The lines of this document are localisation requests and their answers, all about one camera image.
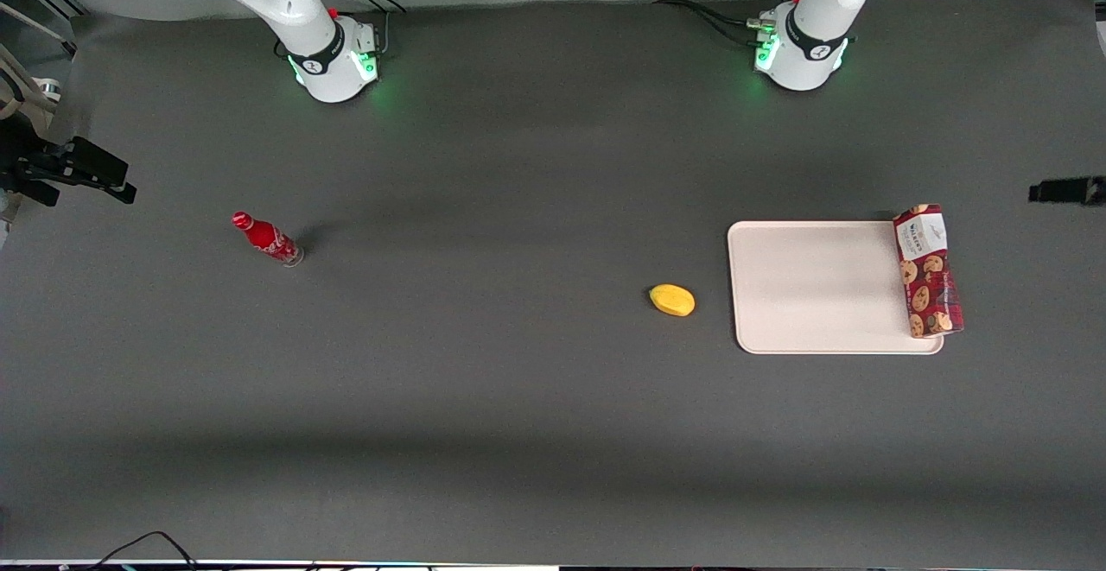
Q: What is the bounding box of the red cookie box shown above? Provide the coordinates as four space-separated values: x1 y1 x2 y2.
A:
893 204 964 339

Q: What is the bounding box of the white rectangular tray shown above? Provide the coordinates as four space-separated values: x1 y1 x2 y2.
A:
727 220 945 356

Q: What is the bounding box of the red soda bottle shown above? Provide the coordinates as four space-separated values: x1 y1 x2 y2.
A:
232 212 305 268

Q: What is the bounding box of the cable at left arm base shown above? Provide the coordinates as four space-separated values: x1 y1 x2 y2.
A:
652 0 766 47

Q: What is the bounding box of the thin black looped cable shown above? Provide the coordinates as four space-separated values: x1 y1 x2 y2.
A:
85 530 202 571

